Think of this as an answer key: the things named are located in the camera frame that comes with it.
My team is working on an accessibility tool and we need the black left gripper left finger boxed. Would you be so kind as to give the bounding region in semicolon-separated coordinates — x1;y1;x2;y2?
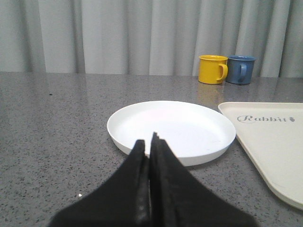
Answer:
50;140;150;227

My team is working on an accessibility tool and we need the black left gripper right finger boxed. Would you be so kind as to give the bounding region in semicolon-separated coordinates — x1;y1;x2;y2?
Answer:
150;133;257;227

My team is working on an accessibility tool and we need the white round plate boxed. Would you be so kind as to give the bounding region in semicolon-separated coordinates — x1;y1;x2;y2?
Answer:
107;101;236;166

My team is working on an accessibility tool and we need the cream rabbit serving tray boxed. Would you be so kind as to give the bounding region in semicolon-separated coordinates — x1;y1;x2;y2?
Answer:
218;102;303;210

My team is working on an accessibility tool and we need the yellow enamel mug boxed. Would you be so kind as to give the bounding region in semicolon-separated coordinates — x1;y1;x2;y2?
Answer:
198;55;228;85

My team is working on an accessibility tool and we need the blue enamel mug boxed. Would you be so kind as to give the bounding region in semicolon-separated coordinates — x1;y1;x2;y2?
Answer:
225;55;256;85

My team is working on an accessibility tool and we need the grey curtain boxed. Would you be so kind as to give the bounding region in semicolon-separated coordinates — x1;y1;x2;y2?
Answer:
0;0;303;78

